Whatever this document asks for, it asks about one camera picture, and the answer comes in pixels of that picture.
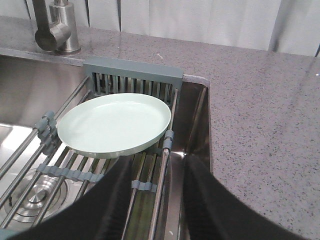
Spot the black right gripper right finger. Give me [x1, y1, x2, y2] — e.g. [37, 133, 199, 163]
[183, 154, 302, 240]

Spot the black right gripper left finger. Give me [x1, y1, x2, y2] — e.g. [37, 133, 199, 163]
[11, 156, 133, 240]

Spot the light green round plate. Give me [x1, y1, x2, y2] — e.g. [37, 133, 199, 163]
[56, 93, 171, 159]

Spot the teal metal dish rack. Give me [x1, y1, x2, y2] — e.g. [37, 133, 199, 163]
[0, 56, 185, 240]

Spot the round steel sink drain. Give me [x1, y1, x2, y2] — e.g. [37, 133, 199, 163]
[4, 174, 68, 223]

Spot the stainless steel sink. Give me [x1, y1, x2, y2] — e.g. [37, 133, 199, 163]
[0, 47, 213, 240]

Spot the stainless steel faucet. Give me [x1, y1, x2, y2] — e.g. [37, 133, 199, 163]
[32, 0, 81, 55]

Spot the white pleated curtain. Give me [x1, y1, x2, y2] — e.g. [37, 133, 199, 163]
[0, 0, 320, 58]

